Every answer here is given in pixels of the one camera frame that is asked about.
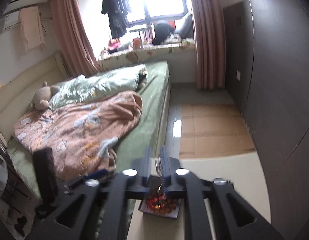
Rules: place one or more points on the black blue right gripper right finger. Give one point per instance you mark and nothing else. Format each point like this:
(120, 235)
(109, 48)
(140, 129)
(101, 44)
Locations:
(214, 209)

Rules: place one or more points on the left pink curtain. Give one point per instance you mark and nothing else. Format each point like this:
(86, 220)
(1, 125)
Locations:
(72, 38)

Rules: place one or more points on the beige plush toy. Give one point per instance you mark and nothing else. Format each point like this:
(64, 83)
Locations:
(42, 97)

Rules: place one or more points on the pink items on windowsill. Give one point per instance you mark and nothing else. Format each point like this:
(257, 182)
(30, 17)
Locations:
(113, 45)

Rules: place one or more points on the black jewelry box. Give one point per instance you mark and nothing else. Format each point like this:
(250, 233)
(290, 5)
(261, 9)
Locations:
(157, 203)

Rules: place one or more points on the beige hanging towel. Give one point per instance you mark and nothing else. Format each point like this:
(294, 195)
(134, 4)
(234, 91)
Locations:
(31, 30)

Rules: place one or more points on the dark grey wardrobe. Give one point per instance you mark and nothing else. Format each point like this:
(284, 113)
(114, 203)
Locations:
(267, 75)

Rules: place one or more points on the dark hanging clothes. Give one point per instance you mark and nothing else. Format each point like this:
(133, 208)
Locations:
(117, 11)

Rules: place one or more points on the green floral duvet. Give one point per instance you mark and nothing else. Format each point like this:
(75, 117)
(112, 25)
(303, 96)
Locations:
(87, 89)

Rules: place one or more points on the pink patterned blanket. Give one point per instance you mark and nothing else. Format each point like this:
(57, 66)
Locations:
(82, 136)

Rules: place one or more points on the grey pillow on windowsill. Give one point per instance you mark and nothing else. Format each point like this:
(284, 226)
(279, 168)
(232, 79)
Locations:
(186, 29)

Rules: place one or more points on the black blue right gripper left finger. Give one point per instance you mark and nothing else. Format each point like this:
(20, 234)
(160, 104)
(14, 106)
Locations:
(90, 206)

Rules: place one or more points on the cream padded headboard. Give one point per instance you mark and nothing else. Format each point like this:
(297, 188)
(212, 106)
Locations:
(17, 95)

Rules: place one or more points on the floral windowsill cushion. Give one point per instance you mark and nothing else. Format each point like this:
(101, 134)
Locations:
(131, 57)

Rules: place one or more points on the pink curtain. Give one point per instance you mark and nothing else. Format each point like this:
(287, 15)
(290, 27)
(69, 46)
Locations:
(209, 34)
(72, 38)

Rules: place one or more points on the white air conditioner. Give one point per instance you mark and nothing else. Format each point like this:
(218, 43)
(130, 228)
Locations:
(11, 20)

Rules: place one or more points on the black bag on windowsill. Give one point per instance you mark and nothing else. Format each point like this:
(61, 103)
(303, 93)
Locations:
(162, 30)

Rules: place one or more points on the white low table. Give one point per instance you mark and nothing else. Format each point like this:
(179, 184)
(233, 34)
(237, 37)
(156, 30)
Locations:
(243, 170)

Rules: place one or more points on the green bed sheet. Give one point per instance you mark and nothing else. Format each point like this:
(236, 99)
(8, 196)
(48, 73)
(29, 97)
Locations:
(130, 147)

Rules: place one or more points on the right pink curtain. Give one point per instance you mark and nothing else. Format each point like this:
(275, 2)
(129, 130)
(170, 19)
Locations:
(209, 34)

